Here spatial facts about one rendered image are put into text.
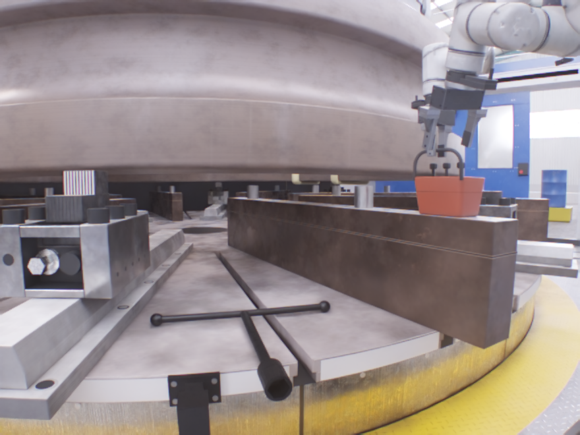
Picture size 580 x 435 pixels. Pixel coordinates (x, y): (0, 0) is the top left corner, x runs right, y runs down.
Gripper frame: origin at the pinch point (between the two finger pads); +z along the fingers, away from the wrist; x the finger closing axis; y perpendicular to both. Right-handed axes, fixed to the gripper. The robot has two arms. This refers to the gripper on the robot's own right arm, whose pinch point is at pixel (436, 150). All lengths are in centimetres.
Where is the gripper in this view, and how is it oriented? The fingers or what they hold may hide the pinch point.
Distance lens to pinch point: 125.1
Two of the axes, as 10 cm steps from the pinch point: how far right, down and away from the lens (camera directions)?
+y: 5.0, 0.7, -8.6
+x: 8.7, -0.4, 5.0
